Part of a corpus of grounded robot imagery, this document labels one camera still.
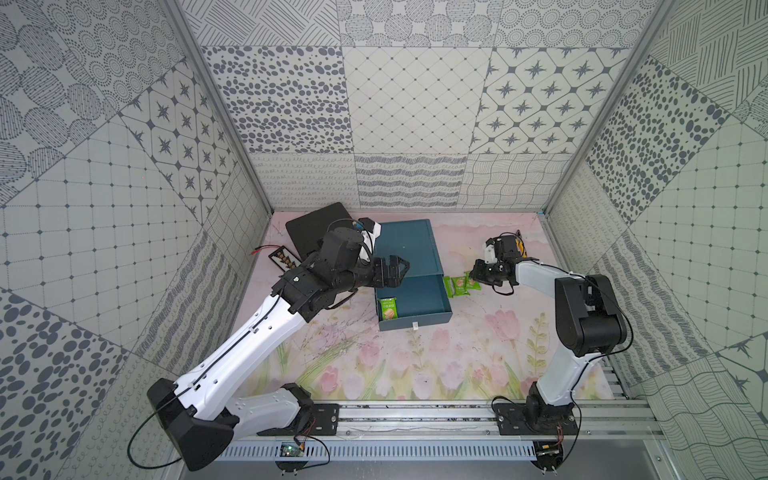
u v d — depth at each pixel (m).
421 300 0.79
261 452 0.70
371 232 0.62
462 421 0.76
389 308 0.76
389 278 0.60
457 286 0.98
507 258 0.80
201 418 0.38
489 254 0.92
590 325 0.50
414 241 0.82
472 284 0.96
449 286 0.99
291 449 0.72
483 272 0.90
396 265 0.60
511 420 0.73
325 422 0.73
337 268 0.50
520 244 1.10
